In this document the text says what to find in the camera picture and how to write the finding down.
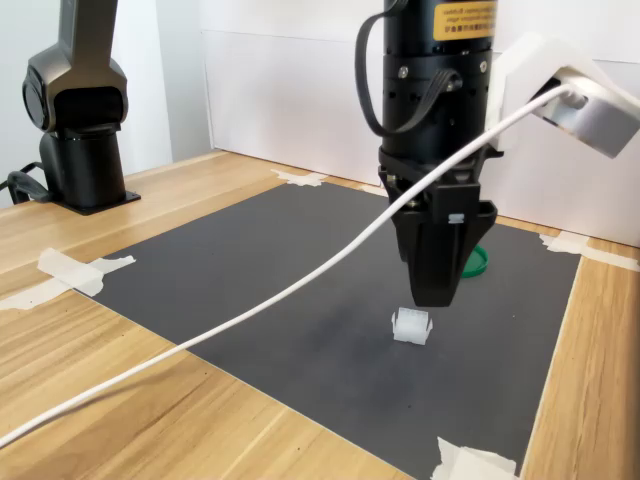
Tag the white tape cross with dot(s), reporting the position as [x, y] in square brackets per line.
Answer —
[470, 462]
[570, 245]
[300, 178]
[75, 270]

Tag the white partition panel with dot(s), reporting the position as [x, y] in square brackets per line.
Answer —
[290, 100]
[575, 200]

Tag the small white tape strip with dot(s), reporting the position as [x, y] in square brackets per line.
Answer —
[372, 190]

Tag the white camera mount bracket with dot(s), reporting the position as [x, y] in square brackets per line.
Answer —
[525, 60]

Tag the dark grey mat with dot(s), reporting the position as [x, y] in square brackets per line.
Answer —
[225, 250]

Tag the round green lid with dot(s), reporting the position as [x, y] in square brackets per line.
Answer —
[477, 262]

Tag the small white plastic terminal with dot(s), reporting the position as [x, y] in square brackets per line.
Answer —
[411, 330]

